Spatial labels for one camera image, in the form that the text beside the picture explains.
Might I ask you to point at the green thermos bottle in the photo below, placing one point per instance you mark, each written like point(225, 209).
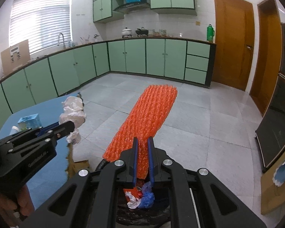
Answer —
point(210, 33)

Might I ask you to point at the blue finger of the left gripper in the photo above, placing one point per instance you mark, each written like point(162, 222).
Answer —
point(44, 130)

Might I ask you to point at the green lower kitchen cabinets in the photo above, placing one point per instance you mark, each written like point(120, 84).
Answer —
point(182, 60)

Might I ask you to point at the black lined trash bin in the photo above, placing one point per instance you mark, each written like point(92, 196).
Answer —
point(156, 215)

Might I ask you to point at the black wok pan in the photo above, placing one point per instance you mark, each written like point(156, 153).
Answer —
point(141, 32)

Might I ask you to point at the person left hand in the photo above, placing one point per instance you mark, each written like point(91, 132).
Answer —
point(23, 201)

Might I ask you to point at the cardboard box on counter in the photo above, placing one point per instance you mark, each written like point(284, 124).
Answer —
point(15, 57)

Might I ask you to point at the light blue small box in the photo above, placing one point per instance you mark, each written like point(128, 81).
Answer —
point(30, 122)

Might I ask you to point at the black range hood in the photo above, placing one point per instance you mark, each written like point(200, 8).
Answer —
point(132, 7)

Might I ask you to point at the wooden door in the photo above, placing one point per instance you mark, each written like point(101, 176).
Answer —
point(269, 55)
point(235, 34)

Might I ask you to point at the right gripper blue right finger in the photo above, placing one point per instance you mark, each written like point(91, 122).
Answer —
point(151, 160)

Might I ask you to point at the dark glass cabinet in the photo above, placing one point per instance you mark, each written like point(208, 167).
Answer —
point(270, 134)

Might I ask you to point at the orange foam net sleeve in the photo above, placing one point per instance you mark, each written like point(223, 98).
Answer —
point(145, 119)

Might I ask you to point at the white window blinds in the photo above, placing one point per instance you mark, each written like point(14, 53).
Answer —
point(40, 22)

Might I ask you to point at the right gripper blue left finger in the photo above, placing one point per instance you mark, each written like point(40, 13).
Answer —
point(135, 157)

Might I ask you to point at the blue plastic bag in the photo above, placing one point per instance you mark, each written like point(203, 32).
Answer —
point(148, 197)

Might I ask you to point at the white cooking pot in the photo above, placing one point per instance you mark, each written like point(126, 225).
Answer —
point(126, 33)

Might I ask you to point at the white tissue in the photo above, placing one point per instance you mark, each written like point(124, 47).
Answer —
point(133, 202)

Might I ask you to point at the chrome kitchen faucet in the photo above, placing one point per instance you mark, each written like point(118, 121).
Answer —
point(61, 40)

